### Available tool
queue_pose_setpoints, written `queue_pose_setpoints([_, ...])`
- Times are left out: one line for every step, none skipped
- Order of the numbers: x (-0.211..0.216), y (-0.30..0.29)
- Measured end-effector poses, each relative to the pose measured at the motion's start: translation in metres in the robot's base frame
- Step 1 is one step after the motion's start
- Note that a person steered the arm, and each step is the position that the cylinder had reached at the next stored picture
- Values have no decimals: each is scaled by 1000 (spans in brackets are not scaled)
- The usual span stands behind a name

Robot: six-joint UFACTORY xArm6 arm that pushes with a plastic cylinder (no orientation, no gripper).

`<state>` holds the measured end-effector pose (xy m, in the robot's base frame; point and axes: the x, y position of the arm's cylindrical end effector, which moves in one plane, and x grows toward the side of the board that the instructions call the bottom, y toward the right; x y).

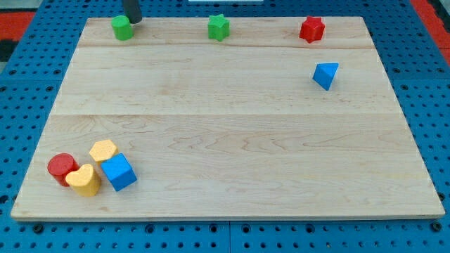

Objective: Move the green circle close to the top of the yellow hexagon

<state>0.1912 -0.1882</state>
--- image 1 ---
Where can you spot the green cylinder block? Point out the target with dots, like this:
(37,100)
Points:
(121,27)

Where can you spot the yellow hexagon block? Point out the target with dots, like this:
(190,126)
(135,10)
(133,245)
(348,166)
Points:
(103,150)

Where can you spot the wooden board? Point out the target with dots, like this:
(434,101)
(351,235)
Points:
(232,130)

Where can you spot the green star block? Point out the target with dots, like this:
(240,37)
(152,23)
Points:
(218,27)

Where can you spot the blue triangular prism block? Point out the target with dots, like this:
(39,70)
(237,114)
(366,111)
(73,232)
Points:
(324,74)

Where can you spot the blue cube block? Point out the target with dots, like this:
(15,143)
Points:
(119,172)

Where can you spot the red star block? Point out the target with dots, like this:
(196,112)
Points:
(312,29)

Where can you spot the yellow heart block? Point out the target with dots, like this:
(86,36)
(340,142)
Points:
(85,181)

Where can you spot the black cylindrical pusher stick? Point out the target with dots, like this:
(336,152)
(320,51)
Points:
(132,10)

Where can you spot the red cylinder block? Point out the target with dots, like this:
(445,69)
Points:
(60,165)

